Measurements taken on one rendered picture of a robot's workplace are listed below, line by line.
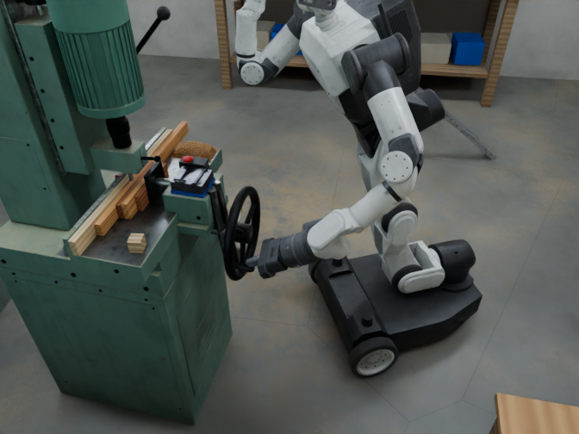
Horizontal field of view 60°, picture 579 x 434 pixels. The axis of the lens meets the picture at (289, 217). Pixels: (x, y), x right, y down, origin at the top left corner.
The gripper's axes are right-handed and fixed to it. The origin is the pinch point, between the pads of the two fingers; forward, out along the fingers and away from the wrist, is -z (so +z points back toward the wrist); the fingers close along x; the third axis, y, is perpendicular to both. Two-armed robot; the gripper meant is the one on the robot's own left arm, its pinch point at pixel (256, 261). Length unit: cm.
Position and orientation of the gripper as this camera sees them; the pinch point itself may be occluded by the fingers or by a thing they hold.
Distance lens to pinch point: 142.6
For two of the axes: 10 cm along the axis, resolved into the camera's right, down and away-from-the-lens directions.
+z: 8.4, -2.6, -4.8
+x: 1.3, -7.6, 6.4
